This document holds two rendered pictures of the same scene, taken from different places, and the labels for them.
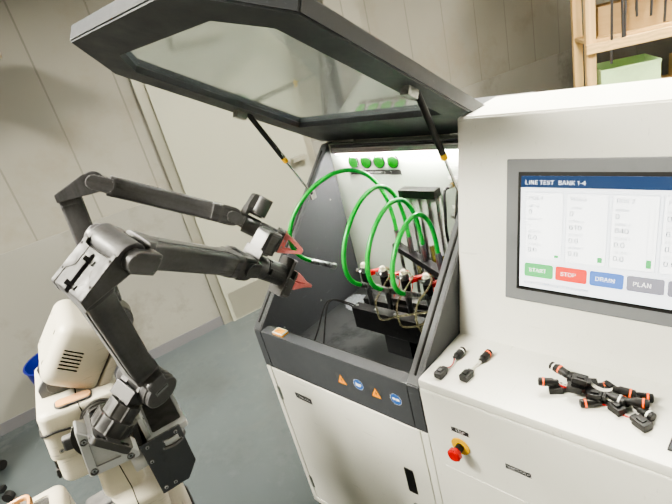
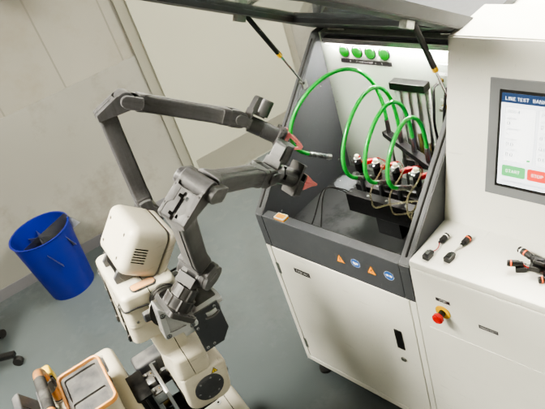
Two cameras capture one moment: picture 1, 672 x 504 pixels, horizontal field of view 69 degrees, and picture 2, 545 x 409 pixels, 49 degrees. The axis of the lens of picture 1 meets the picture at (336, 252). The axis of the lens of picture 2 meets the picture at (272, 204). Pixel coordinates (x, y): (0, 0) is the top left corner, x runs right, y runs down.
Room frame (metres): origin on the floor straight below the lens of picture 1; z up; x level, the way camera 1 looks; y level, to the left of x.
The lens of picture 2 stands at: (-0.38, 0.08, 2.25)
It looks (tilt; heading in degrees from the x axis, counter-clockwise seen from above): 34 degrees down; 6
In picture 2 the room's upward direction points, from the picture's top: 19 degrees counter-clockwise
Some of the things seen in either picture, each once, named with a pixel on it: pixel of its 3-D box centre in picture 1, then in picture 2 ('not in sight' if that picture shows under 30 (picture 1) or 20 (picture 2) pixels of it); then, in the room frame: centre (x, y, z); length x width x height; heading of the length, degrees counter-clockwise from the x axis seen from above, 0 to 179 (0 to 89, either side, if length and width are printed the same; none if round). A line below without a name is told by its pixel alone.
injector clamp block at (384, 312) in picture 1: (404, 328); (394, 212); (1.34, -0.15, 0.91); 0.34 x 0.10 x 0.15; 42
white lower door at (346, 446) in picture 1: (358, 469); (351, 332); (1.26, 0.12, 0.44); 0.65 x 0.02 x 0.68; 42
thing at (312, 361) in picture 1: (333, 370); (331, 250); (1.27, 0.10, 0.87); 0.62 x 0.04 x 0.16; 42
